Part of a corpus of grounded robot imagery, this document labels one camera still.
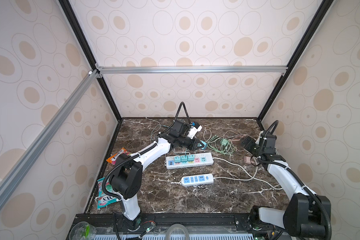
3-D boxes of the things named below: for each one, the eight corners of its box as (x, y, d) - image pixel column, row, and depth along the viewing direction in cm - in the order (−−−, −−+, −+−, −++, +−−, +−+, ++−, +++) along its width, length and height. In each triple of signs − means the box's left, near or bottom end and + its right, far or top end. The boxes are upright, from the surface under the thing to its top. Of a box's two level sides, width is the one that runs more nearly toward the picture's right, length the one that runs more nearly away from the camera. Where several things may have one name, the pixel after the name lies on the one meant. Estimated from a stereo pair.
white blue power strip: (181, 186, 88) (181, 184, 85) (180, 178, 91) (180, 176, 88) (213, 183, 89) (214, 180, 86) (211, 175, 92) (212, 173, 89)
